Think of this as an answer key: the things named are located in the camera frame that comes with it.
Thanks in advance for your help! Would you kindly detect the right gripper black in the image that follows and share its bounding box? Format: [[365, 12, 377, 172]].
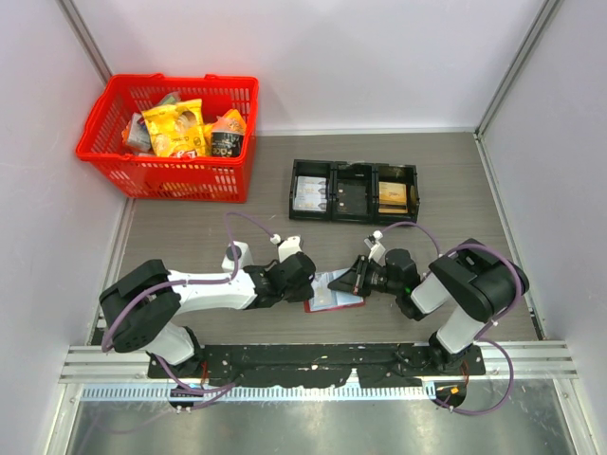
[[328, 254, 401, 298]]

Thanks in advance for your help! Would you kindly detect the silver VIP card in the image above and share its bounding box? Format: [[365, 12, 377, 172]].
[[307, 269, 351, 312]]

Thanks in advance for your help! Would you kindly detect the red leather card holder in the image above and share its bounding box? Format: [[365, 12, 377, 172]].
[[304, 269, 364, 313]]

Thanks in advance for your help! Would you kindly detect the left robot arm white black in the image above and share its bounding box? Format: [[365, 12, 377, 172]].
[[100, 252, 316, 377]]

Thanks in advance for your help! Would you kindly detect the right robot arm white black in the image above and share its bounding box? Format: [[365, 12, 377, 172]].
[[328, 239, 529, 374]]

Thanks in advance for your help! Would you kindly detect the black VIP cards stack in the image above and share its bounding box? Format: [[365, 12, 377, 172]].
[[337, 180, 368, 216]]

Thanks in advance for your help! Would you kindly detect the gold VIP cards stack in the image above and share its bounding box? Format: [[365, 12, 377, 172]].
[[378, 181, 408, 213]]

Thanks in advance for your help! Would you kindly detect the black three-compartment card tray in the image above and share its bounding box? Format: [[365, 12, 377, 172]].
[[288, 159, 420, 225]]

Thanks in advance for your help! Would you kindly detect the silver VIP cards stack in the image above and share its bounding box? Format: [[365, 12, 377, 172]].
[[293, 175, 328, 212]]

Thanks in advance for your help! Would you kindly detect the white plastic bottle black cap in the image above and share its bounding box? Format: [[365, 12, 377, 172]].
[[222, 241, 253, 273]]

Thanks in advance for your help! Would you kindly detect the black instant noodle cup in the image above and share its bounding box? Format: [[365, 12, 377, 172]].
[[211, 131, 245, 157]]

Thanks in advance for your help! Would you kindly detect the orange snack bag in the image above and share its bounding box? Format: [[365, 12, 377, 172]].
[[213, 108, 247, 136]]

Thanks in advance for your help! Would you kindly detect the red plastic shopping basket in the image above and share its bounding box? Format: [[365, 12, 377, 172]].
[[75, 73, 259, 203]]

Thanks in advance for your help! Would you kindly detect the yellow snack bag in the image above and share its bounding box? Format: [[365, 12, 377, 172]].
[[141, 99, 207, 159]]

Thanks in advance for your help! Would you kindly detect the blue and white small box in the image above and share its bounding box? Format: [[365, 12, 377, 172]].
[[121, 113, 152, 153]]

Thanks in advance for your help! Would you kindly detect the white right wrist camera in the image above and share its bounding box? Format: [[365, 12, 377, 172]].
[[364, 230, 386, 263]]

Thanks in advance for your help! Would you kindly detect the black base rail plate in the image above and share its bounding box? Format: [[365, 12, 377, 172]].
[[171, 343, 486, 389]]

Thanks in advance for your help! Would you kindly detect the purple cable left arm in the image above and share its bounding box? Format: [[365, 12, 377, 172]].
[[101, 211, 281, 418]]

